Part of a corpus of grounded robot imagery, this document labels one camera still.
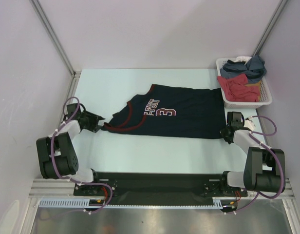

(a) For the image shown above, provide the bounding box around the navy jersey tank top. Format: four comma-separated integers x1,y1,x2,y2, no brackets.
102,84,225,139

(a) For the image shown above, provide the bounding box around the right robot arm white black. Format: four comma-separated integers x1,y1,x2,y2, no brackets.
219,112,285,198

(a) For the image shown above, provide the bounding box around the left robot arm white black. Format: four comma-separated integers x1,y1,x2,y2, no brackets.
36,103,104,179

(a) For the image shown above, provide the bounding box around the red tank top in basket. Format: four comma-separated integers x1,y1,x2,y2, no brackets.
217,74,261,102

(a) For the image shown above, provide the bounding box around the blue-grey tank top in basket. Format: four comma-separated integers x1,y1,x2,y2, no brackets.
220,55,267,84

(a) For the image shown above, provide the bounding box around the white plastic laundry basket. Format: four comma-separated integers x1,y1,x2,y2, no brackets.
216,57,273,109

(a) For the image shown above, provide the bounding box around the white cloth in basket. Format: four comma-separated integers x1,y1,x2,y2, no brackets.
234,56,252,63

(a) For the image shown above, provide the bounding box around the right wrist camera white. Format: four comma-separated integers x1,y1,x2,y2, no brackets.
244,118,256,131

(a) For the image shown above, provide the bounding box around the left aluminium frame post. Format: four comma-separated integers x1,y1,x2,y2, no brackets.
28,0,82,78

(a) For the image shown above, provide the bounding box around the aluminium frame post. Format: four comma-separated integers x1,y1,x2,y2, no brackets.
252,0,290,56
28,0,82,78

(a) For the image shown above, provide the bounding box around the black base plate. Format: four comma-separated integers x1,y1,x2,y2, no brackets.
74,172,247,206

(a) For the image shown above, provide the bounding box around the aluminium rail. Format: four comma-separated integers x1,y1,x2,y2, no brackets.
29,179,295,199

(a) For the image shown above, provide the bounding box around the white slotted cable duct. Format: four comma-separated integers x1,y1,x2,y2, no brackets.
39,198,237,209

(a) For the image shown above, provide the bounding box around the right aluminium frame post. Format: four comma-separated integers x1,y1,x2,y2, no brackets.
252,0,290,56

